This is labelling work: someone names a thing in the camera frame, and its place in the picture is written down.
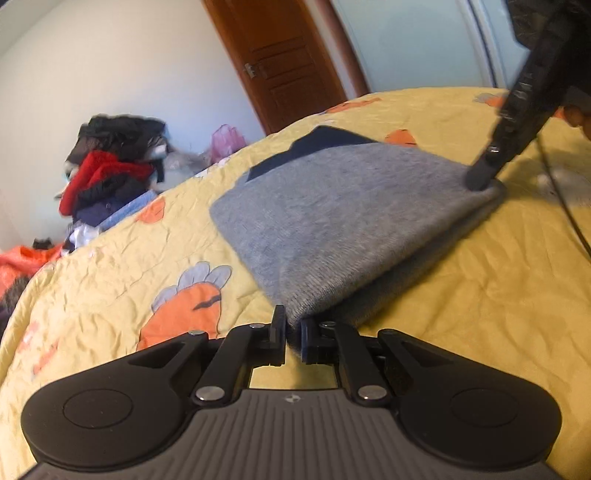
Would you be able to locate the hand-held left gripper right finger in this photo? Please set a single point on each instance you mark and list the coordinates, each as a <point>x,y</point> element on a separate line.
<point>306,344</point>

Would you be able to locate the black clothes heap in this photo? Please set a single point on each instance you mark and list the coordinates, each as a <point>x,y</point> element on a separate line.
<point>120,131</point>

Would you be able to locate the light blue knitted garment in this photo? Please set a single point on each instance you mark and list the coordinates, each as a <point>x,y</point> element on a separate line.
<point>134,207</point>

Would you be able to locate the grey and navy sweater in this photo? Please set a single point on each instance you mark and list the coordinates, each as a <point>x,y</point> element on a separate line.
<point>351,207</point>

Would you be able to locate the red fleece garment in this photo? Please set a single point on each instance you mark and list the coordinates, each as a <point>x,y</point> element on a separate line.
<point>106,168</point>

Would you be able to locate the black jacket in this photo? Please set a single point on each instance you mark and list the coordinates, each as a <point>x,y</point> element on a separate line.
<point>111,191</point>

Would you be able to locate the white crumpled cloth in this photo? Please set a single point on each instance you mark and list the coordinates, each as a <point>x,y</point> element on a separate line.
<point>83,237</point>

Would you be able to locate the pale grey bedding bundle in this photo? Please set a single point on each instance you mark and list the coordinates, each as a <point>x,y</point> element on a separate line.
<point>182,161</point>

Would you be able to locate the brown wooden door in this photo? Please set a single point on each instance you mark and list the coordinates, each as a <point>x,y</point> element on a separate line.
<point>286,55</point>

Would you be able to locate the pale wardrobe door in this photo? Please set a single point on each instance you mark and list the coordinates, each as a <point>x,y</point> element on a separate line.
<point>415,41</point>

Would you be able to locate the pink plastic bag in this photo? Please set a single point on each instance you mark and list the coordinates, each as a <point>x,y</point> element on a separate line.
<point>226,143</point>

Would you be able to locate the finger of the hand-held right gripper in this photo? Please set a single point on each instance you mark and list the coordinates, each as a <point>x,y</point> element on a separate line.
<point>508,124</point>

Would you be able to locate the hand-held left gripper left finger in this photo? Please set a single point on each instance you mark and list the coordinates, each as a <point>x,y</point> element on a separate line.
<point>278,330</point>

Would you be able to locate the yellow carrot print blanket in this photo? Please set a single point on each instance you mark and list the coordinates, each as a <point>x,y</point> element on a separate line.
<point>461,300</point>

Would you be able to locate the orange plastic bag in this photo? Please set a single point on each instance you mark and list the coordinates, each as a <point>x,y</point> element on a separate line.
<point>23,263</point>

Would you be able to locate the navy garment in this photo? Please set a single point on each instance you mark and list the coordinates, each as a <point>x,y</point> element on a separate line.
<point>99,213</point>

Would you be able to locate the dark patterned garment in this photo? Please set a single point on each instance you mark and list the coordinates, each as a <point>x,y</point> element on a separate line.
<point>8,304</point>

